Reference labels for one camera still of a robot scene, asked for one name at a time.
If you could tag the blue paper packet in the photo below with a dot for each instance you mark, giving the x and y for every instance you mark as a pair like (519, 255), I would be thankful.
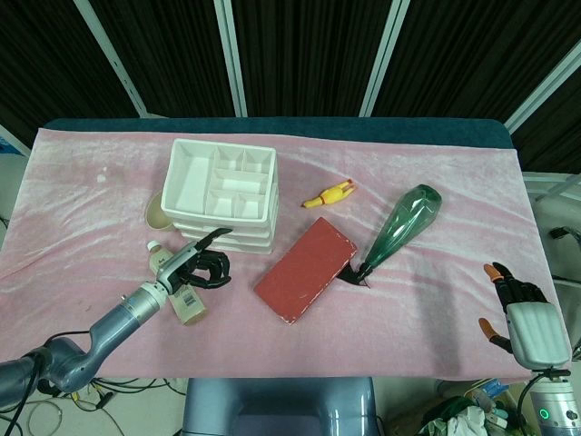
(495, 389)

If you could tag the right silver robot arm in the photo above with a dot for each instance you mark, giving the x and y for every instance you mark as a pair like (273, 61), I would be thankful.
(558, 404)

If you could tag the transparent plastic drawer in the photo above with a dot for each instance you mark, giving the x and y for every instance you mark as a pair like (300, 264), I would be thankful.
(254, 228)

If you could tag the red rectangular box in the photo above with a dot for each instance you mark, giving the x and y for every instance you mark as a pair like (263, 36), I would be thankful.
(304, 270)

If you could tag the beige milk tea bottle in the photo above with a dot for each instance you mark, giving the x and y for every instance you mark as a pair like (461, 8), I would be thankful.
(193, 311)

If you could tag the black pointed bottle nozzle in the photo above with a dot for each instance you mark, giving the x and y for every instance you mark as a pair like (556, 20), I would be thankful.
(354, 276)

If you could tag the green transparent plastic bottle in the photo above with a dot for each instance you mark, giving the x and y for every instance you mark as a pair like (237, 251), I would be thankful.
(401, 227)

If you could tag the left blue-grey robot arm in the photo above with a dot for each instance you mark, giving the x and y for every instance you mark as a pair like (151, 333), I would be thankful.
(113, 320)

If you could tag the beige round bowl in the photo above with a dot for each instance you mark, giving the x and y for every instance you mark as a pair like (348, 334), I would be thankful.
(155, 218)

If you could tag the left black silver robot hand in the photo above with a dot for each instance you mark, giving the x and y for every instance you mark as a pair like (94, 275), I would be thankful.
(177, 265)

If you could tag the yellow rubber chicken toy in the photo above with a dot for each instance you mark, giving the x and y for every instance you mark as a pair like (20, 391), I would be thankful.
(329, 196)

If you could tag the white compartment tray stack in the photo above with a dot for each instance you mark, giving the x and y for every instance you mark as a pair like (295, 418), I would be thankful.
(190, 181)

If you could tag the white frame post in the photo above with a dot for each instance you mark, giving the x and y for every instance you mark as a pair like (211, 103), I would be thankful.
(231, 59)
(118, 63)
(386, 59)
(544, 77)

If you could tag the blue-grey robot torso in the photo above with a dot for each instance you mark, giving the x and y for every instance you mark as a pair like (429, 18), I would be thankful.
(281, 409)

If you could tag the pink velvet cloth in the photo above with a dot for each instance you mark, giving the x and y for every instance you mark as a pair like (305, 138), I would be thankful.
(408, 327)

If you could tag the white crumpled cloth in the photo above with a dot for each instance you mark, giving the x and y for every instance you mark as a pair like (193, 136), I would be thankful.
(467, 420)

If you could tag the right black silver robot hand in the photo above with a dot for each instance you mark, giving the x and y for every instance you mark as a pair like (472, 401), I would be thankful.
(538, 333)

